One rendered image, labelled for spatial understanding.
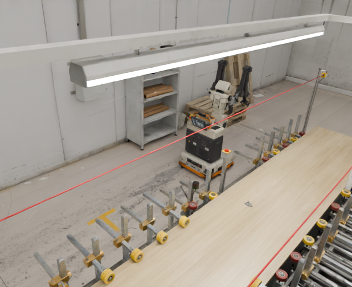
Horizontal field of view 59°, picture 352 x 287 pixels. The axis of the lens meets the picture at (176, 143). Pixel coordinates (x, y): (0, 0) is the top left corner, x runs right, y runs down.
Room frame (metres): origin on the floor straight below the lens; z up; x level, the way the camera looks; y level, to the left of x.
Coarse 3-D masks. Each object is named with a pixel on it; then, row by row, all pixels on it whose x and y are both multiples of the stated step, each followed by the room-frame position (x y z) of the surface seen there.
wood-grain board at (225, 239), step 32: (320, 128) 4.03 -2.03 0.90; (288, 160) 3.09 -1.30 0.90; (320, 160) 3.12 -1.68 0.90; (224, 192) 2.41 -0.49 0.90; (256, 192) 2.43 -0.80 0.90; (288, 192) 2.46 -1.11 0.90; (320, 192) 2.49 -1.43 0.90; (192, 224) 1.95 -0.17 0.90; (224, 224) 1.97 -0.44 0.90; (256, 224) 1.99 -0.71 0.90; (288, 224) 2.01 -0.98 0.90; (160, 256) 1.60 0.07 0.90; (192, 256) 1.61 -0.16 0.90; (224, 256) 1.63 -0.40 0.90; (256, 256) 1.65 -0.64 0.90; (288, 256) 1.67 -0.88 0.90
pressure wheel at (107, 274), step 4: (108, 268) 1.41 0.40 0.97; (104, 272) 1.38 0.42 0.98; (108, 272) 1.38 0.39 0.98; (112, 272) 1.38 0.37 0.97; (100, 276) 1.37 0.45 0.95; (104, 276) 1.35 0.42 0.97; (108, 276) 1.35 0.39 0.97; (112, 276) 1.38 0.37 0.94; (104, 280) 1.34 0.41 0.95; (108, 280) 1.35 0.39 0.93; (112, 280) 1.37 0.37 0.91
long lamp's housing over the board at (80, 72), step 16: (272, 32) 2.29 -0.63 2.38; (288, 32) 2.41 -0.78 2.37; (304, 32) 2.60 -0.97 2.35; (160, 48) 1.55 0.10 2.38; (176, 48) 1.57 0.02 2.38; (192, 48) 1.61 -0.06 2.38; (208, 48) 1.70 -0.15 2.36; (224, 48) 1.80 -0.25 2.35; (240, 48) 1.92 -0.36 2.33; (80, 64) 1.17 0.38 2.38; (96, 64) 1.19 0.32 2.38; (112, 64) 1.24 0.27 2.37; (128, 64) 1.29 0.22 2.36; (144, 64) 1.35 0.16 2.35; (160, 64) 1.42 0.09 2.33; (80, 80) 1.16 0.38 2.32
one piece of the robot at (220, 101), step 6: (210, 96) 4.42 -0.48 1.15; (216, 96) 4.35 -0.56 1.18; (222, 96) 4.29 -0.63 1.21; (228, 96) 4.31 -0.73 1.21; (216, 102) 4.33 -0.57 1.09; (222, 102) 4.26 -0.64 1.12; (216, 108) 4.38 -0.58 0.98; (222, 108) 4.33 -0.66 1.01; (216, 114) 4.38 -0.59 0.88; (222, 114) 4.34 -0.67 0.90; (216, 120) 4.36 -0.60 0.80; (222, 126) 4.31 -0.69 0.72
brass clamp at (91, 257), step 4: (100, 252) 1.55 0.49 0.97; (88, 256) 1.50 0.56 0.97; (92, 256) 1.51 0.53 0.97; (96, 256) 1.51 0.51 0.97; (100, 256) 1.53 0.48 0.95; (84, 260) 1.47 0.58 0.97; (88, 260) 1.47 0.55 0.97; (92, 260) 1.48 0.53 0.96; (84, 264) 1.48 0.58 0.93; (88, 264) 1.46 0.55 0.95
